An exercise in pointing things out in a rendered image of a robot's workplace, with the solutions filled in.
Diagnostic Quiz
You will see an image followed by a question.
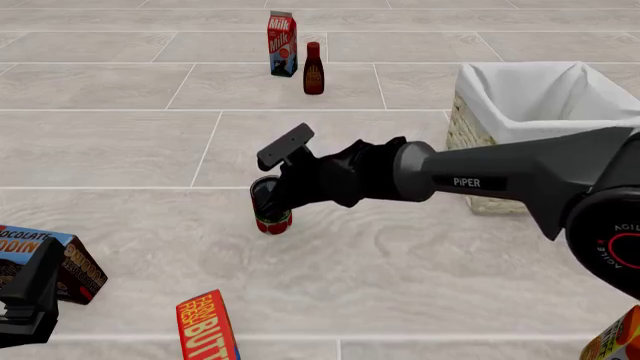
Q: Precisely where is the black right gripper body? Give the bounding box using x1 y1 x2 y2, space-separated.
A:
277 153 327 207

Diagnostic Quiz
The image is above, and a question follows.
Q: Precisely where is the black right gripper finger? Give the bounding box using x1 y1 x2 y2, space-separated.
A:
256 174 303 223

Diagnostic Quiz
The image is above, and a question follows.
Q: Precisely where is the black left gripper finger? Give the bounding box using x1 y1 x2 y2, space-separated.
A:
0 236 67 302

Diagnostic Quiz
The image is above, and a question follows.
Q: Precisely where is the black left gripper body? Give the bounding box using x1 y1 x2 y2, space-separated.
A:
0 295 61 347

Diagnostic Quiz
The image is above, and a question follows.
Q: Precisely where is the tomato sauce can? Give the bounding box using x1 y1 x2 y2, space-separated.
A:
248 174 294 237

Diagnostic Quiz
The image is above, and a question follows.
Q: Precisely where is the dark red sauce bottle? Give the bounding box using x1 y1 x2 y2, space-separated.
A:
302 41 326 96

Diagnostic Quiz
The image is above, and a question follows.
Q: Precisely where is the woven wicker basket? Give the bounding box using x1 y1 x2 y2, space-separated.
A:
444 90 532 217

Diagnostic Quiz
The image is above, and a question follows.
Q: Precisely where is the white cloth basket liner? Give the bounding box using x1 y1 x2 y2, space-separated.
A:
454 60 640 146

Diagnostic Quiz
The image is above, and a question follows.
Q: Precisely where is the chocolate pudding box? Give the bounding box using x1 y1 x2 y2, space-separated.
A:
0 223 110 306

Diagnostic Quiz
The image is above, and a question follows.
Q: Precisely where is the red milk carton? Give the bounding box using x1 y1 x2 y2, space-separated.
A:
268 9 300 78

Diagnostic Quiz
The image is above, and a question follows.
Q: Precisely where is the red butter box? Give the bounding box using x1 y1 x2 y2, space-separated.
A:
175 288 243 360

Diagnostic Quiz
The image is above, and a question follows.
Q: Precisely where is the orange juice carton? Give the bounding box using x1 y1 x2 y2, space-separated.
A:
579 303 640 360

